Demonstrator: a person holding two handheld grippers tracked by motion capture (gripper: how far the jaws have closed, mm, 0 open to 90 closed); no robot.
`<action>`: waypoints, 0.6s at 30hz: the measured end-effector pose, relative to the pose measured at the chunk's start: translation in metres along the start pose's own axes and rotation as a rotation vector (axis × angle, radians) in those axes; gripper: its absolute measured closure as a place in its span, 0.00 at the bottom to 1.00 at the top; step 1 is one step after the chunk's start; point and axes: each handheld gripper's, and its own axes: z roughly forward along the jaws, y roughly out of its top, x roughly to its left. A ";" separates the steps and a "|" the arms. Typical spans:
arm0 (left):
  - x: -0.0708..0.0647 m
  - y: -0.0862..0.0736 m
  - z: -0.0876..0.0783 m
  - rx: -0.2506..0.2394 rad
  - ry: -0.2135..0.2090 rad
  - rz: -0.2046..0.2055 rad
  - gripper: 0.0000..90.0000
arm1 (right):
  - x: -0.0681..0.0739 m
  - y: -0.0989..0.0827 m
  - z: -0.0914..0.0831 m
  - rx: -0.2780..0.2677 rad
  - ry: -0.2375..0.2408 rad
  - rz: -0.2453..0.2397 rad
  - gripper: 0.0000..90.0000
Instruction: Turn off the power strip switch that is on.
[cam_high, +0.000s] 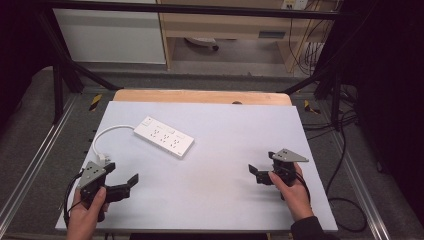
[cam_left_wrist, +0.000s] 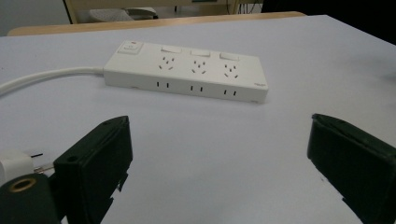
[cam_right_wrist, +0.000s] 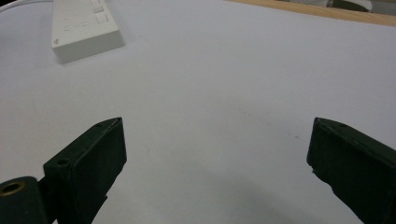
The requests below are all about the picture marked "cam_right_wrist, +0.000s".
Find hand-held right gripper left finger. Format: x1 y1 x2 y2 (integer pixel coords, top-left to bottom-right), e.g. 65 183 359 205
42 117 128 224

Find white cloth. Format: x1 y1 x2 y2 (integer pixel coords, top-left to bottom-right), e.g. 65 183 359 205
279 0 374 13

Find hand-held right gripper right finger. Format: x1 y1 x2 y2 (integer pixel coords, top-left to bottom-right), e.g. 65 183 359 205
305 117 396 224

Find white power strip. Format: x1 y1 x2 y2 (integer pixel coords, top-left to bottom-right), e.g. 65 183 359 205
50 0 126 65

